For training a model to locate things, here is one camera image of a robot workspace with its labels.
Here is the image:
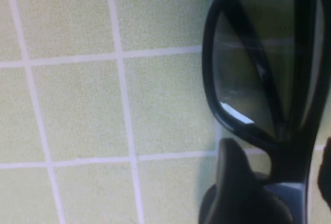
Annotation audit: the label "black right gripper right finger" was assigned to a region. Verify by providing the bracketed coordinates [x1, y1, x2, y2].
[318, 137, 331, 203]

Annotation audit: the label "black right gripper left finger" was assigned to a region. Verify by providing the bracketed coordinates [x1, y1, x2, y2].
[198, 138, 294, 224]

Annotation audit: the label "black framed glasses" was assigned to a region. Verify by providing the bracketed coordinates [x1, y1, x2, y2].
[198, 0, 331, 224]

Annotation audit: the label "green white checked tablecloth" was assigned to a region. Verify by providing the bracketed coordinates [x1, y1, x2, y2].
[0, 0, 331, 224]

